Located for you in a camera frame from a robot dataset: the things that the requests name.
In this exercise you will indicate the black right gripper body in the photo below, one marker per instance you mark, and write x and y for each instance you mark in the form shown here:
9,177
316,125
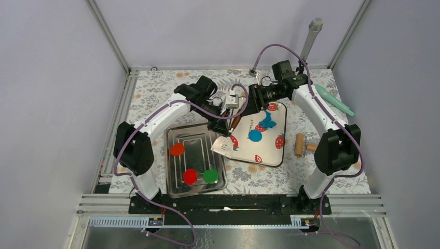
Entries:
266,95

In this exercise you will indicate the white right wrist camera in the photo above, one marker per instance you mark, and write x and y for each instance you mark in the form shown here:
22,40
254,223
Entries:
254,73

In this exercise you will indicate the wooden double-ended dough roller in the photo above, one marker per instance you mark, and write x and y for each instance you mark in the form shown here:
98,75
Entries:
301,145

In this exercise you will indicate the red dough disc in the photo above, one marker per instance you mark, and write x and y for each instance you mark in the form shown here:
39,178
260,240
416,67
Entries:
190,176

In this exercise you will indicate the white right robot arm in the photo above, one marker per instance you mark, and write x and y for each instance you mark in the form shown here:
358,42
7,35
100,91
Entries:
339,145

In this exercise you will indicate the metal spatula wooden handle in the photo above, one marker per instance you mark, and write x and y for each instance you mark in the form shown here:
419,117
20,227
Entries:
227,145

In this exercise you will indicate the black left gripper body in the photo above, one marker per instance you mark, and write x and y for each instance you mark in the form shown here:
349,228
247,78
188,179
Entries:
213,121

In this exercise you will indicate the stainless steel baking tray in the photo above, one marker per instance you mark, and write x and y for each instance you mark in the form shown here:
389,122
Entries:
197,140

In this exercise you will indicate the silver microphone on stand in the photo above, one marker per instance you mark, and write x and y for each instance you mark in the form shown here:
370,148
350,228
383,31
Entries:
315,28

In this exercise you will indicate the green dough disc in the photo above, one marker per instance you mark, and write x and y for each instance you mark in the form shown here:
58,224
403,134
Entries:
210,176

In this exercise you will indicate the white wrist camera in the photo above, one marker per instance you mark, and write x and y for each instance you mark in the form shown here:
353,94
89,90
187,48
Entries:
254,73
231,100

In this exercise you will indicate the floral table mat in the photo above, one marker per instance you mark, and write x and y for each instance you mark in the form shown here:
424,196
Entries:
153,88

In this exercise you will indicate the mint green handheld tool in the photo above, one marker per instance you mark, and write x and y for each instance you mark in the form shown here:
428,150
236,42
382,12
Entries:
334,101

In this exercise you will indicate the white strawberry print tray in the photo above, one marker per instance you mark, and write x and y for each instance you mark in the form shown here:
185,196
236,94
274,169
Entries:
270,150

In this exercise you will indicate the orange dough disc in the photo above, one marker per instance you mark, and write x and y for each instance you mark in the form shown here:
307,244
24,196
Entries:
177,149

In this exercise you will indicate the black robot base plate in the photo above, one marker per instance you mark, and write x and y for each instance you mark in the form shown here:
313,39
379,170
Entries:
225,210

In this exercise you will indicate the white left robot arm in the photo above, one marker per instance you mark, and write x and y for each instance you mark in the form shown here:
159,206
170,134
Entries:
133,148

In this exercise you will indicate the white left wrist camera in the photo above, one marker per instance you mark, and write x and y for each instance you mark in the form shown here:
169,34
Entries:
231,100

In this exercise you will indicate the blue dough piece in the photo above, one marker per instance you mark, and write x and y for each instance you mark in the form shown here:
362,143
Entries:
255,135

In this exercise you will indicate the blue dough scrap strip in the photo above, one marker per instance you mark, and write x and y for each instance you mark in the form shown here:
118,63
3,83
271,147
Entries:
267,122

